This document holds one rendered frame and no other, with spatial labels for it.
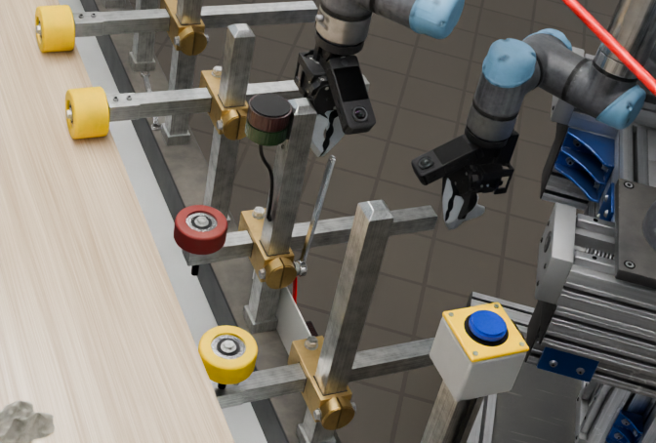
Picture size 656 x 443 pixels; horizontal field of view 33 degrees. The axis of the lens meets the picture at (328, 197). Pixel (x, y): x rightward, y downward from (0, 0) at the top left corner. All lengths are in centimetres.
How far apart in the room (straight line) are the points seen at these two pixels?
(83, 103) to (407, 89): 210
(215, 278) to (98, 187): 29
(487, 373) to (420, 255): 195
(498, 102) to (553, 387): 101
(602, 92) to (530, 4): 272
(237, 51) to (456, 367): 77
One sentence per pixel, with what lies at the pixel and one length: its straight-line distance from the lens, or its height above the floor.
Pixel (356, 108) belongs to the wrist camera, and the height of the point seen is 114.
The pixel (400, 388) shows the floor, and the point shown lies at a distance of 277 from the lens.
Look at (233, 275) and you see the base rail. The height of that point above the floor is 70.
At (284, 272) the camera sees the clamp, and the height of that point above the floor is 86.
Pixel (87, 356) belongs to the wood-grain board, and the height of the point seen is 90.
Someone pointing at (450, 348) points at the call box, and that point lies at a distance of 120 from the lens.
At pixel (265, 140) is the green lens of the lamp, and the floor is 111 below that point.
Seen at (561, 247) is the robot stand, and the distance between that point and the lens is 170.
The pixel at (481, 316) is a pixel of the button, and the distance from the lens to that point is 119.
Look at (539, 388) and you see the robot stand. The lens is 259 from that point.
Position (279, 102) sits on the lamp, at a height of 115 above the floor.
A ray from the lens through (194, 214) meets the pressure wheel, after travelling 172.
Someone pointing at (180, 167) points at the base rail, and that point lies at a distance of 213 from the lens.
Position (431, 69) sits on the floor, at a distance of 390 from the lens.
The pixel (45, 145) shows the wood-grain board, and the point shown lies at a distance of 184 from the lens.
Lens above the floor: 204
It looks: 39 degrees down
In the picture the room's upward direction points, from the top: 13 degrees clockwise
